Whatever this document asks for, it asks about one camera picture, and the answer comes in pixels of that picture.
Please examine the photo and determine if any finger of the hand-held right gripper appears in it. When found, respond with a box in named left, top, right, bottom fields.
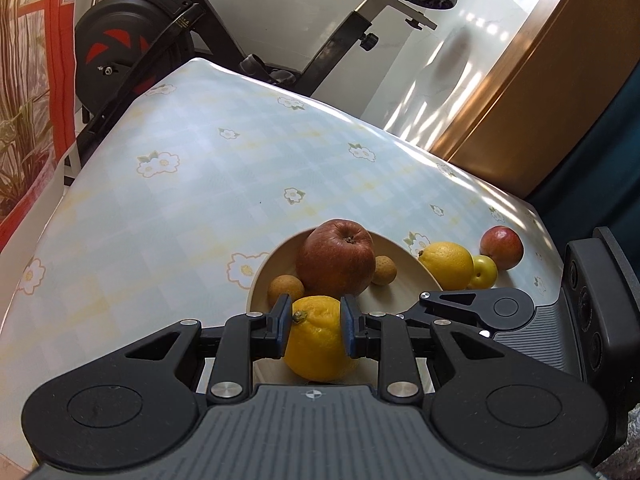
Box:
left=397, top=290, right=493, bottom=337

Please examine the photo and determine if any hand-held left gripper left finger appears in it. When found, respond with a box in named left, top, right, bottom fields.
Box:
left=107, top=294, right=293, bottom=403

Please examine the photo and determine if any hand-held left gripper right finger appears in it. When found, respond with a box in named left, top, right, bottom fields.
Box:
left=339, top=295, right=526, bottom=403

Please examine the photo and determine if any small brown longan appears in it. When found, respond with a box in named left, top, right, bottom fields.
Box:
left=372, top=255, right=398, bottom=284
left=267, top=276, right=305, bottom=307

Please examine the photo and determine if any small yellow plum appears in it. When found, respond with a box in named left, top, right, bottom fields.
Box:
left=468, top=255, right=499, bottom=289

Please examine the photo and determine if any large yellow lemon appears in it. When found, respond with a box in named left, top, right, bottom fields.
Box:
left=417, top=241, right=475, bottom=291

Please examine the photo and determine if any cream round plate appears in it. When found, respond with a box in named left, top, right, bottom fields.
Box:
left=245, top=227, right=443, bottom=386

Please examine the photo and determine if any brownish red apple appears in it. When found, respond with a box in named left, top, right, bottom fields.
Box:
left=296, top=218, right=377, bottom=297

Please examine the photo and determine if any dark red apple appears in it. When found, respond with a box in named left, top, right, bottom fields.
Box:
left=480, top=226, right=524, bottom=271

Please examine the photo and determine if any blue curtain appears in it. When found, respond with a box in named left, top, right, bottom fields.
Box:
left=530, top=60, right=640, bottom=286

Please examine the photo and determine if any floral tablecloth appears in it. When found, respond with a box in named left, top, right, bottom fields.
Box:
left=0, top=57, right=563, bottom=466

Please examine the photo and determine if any wooden cabinet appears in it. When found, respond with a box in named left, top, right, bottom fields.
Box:
left=430, top=0, right=640, bottom=198

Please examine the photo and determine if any black exercise bike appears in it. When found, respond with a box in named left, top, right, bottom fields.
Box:
left=74, top=0, right=460, bottom=167

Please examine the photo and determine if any printed plant backdrop cloth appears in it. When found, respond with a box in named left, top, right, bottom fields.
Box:
left=0, top=0, right=83, bottom=251

